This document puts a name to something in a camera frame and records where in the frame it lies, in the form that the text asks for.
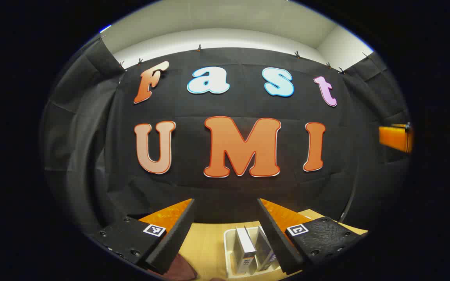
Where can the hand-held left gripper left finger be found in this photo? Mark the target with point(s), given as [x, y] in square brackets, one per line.
[172, 246]

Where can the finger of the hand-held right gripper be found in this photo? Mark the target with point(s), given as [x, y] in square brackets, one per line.
[395, 136]

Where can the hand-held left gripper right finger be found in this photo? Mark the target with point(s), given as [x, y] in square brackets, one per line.
[281, 246]

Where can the blue cover book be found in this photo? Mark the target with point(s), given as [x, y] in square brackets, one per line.
[265, 249]

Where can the maroon schoolbag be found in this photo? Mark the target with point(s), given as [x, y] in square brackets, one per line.
[180, 269]

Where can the white book with grey photo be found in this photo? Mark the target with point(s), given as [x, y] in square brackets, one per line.
[244, 249]

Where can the white bookshelf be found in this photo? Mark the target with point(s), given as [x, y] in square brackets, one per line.
[229, 253]

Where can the row of small backdrop clips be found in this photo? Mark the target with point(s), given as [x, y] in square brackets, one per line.
[199, 48]

